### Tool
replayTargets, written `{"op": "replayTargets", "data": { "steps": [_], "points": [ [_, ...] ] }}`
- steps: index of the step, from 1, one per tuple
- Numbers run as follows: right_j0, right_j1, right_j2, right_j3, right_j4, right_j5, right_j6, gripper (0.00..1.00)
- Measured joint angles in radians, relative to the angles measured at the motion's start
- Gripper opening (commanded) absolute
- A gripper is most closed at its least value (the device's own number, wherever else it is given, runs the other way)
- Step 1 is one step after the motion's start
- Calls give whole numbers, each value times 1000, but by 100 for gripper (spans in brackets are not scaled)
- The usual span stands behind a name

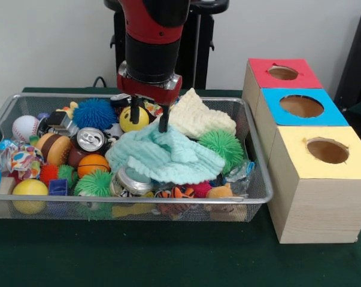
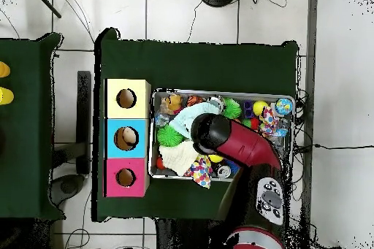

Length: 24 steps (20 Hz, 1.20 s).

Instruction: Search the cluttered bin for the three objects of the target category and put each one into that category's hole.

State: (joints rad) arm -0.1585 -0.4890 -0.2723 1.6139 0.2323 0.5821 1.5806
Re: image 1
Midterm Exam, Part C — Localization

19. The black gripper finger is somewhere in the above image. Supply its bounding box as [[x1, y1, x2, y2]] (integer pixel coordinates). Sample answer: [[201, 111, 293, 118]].
[[159, 103, 171, 133], [130, 96, 139, 125]]

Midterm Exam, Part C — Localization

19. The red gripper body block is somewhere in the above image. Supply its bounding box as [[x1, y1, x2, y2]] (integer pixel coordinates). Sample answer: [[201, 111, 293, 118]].
[[117, 77, 183, 104]]

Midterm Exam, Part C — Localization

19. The cream yellow cloth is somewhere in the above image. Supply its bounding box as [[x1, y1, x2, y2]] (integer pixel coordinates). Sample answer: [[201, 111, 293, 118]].
[[167, 88, 236, 139]]

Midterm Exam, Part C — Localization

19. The mint green cloth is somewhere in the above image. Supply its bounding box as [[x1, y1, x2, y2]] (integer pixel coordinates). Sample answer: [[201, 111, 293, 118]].
[[105, 123, 226, 185]]

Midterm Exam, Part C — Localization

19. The clear shallow mesh bin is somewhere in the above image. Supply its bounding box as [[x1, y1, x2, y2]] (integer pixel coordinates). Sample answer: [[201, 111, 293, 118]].
[[0, 93, 274, 223]]

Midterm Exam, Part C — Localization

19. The wooden box with three holes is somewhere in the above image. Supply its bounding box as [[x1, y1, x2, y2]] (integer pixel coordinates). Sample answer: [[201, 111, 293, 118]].
[[241, 58, 361, 245]]

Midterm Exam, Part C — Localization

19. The yellow smiley ball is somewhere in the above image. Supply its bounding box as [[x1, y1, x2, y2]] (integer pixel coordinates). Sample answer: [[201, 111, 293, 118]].
[[119, 106, 150, 133]]

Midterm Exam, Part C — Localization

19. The blue spiky ball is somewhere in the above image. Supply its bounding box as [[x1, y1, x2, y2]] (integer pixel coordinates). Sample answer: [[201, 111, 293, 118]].
[[72, 99, 117, 130]]

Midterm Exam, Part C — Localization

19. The large green spiky ball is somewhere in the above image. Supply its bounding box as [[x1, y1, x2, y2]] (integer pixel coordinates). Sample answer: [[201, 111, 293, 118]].
[[197, 130, 245, 174]]

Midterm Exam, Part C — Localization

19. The orange basketball toy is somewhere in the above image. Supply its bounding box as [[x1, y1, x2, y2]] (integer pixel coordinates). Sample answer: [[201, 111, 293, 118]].
[[77, 154, 110, 179]]

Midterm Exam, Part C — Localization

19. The crushed silver can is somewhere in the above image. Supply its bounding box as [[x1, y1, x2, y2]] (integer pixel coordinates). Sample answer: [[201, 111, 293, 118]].
[[111, 167, 154, 197]]

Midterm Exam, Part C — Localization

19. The small green spiky ball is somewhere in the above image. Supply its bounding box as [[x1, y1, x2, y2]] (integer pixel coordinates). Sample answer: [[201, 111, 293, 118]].
[[74, 169, 114, 198]]

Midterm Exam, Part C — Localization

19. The white baseball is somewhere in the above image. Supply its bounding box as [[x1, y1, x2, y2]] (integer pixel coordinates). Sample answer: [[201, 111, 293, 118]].
[[11, 115, 41, 143]]

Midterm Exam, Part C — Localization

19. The plain yellow ball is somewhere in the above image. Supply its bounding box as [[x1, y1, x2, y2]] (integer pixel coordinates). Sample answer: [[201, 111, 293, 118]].
[[13, 179, 49, 215]]

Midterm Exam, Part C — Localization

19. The black chair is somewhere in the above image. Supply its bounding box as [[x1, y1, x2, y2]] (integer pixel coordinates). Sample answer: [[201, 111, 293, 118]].
[[336, 6, 361, 117]]

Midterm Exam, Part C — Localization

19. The black cable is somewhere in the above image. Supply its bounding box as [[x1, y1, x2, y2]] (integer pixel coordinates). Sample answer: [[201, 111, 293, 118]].
[[93, 76, 109, 89]]

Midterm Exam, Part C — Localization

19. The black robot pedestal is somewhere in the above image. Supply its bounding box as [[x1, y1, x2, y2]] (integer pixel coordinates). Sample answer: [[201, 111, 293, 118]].
[[105, 0, 229, 90]]

